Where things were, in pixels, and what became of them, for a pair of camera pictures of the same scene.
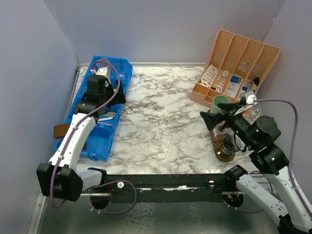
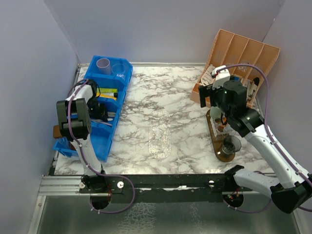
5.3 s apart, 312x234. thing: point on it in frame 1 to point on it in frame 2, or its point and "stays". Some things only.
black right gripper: [211, 119] to [207, 90]
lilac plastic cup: [100, 64] stays
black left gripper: [120, 98] to [102, 114]
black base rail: [170, 187] stays
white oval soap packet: [209, 76] stays
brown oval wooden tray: [218, 142] stays
